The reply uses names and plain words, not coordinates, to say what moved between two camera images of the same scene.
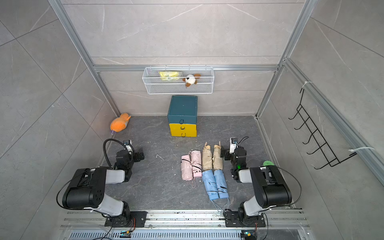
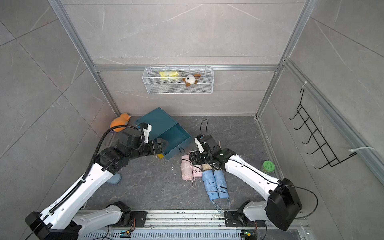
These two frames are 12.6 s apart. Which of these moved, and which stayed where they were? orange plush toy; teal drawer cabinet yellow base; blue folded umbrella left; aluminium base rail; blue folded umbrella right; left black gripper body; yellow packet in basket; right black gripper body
Moved: left black gripper body; teal drawer cabinet yellow base; right black gripper body
Stayed: yellow packet in basket; orange plush toy; blue folded umbrella left; aluminium base rail; blue folded umbrella right
